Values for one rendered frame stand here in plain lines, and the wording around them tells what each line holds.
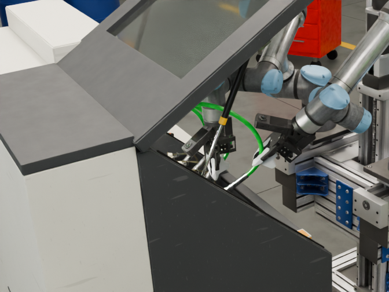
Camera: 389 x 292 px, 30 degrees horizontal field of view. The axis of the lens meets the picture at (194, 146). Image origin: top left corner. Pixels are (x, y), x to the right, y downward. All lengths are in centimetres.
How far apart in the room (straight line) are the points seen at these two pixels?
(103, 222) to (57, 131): 25
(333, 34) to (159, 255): 493
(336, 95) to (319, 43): 442
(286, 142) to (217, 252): 39
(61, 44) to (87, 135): 66
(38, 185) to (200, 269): 54
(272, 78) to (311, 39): 427
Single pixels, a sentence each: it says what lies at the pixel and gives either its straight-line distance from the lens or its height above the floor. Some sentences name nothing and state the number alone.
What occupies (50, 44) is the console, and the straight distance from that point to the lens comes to 242.
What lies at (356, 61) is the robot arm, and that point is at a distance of 224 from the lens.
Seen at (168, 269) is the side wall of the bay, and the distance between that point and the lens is 197.
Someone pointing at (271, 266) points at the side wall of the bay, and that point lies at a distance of 215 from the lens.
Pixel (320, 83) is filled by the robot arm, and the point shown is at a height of 123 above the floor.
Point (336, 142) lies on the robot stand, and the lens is 291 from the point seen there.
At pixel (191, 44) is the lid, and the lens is 199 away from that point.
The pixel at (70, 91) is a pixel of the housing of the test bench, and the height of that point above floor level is 150.
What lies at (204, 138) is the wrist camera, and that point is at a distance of 225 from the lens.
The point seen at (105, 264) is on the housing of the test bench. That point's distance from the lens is 189.
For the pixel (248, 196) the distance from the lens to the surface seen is 258.
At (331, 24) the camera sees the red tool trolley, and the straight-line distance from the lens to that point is 662.
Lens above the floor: 220
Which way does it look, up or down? 25 degrees down
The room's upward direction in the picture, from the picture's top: 5 degrees counter-clockwise
